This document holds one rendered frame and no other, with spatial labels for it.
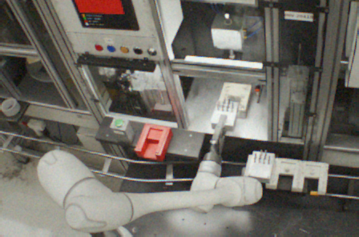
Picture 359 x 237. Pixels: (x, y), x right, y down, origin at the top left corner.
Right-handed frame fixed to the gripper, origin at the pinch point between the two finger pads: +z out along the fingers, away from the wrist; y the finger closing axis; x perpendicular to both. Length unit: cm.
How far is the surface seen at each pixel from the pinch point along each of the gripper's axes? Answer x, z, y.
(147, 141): 34.8, -9.2, -9.8
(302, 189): -38.0, -16.6, -19.9
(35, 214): 141, -36, -102
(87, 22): 47, 1, 53
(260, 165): -18.0, -11.9, -10.6
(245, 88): -4.3, 25.7, -6.6
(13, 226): 152, -48, -102
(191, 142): 14.8, -4.4, -12.5
